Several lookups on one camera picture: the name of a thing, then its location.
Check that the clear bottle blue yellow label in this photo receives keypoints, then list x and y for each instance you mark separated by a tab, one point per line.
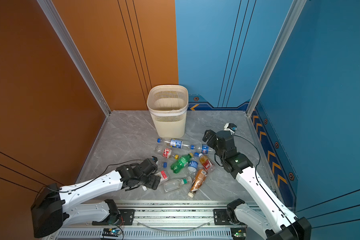
176	143

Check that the aluminium corner post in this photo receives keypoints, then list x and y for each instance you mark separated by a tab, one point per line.
283	36
63	34

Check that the left green circuit board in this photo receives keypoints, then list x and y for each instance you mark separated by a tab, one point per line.
112	234

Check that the brown tea bottle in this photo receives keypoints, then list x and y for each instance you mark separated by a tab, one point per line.
199	180

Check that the green circuit board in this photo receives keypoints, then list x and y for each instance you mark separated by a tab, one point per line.
238	234
112	234

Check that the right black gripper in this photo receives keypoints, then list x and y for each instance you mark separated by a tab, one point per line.
211	133

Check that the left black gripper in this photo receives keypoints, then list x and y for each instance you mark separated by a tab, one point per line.
153	184

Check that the bottle red yellow label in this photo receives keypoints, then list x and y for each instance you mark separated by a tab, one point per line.
206	163

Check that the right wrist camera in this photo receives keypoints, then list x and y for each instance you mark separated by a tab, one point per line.
230	127

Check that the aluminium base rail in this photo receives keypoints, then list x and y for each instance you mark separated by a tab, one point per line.
151	220

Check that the small bottle red white label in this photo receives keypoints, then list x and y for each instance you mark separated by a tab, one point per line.
166	152

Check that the bottle pink white label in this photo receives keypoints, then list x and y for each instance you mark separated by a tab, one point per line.
162	175

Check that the left aluminium corner post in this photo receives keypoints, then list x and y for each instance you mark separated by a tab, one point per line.
63	34

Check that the clear bottle green cap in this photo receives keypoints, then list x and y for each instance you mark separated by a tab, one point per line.
176	184

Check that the clear Pepsi water bottle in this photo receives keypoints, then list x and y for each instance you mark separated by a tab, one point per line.
202	148

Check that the cream slatted waste bin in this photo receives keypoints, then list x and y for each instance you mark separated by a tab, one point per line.
168	106

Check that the green Sprite bottle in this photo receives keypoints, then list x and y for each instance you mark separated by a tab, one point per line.
181	163

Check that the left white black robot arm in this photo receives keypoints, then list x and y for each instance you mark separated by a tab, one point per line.
50	207

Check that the right green circuit board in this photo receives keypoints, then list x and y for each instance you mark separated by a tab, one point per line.
238	234

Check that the right aluminium corner post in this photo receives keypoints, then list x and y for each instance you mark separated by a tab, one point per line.
283	36

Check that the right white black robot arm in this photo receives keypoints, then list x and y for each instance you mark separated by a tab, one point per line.
276	222

